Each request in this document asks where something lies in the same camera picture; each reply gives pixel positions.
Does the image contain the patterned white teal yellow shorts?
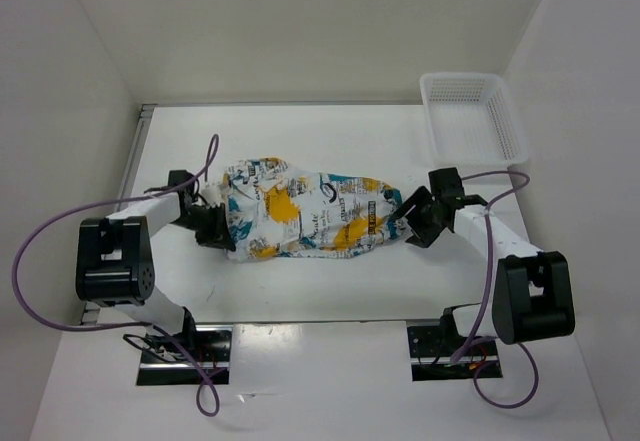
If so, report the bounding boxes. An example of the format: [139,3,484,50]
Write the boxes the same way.
[220,157,407,262]

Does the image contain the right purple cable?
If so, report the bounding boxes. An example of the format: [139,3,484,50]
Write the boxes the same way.
[449,170,535,407]

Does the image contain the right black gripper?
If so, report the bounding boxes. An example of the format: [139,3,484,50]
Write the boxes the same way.
[389,185,446,249]

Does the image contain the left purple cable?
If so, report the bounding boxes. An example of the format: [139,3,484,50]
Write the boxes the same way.
[10,133,226,418]

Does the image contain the black wire near base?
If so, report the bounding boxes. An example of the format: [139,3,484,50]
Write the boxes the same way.
[122,333,166,362]

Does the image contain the purple cable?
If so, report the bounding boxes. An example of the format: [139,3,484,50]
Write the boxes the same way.
[10,133,226,418]
[449,170,535,407]

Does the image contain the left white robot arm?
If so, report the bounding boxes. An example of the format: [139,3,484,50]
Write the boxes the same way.
[75,170,236,361]

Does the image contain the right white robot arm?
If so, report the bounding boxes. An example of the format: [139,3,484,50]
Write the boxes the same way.
[390,167,576,364]

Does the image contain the aluminium table edge rail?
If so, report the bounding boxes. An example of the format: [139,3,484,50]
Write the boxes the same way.
[80,104,156,325]

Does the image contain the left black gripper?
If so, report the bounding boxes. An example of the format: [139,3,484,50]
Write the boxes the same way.
[170,202,235,251]

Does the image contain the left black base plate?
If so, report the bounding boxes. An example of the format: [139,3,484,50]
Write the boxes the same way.
[127,324,233,387]

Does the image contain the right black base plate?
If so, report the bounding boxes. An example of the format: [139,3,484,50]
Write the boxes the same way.
[406,320,503,382]

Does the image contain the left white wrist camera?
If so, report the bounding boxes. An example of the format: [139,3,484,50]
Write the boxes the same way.
[200,182,230,206]

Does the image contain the white plastic basket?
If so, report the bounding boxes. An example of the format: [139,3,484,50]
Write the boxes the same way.
[419,72,530,168]

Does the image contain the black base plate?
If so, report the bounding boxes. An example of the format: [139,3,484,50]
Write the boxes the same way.
[406,320,503,382]
[127,324,233,387]

